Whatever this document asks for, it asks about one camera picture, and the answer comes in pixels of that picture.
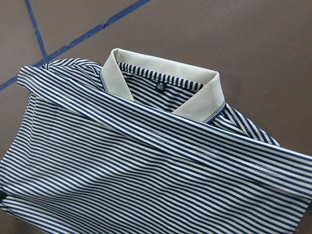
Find striped polo shirt white collar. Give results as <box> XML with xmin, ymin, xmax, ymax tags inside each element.
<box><xmin>0</xmin><ymin>49</ymin><xmax>312</xmax><ymax>234</ymax></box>

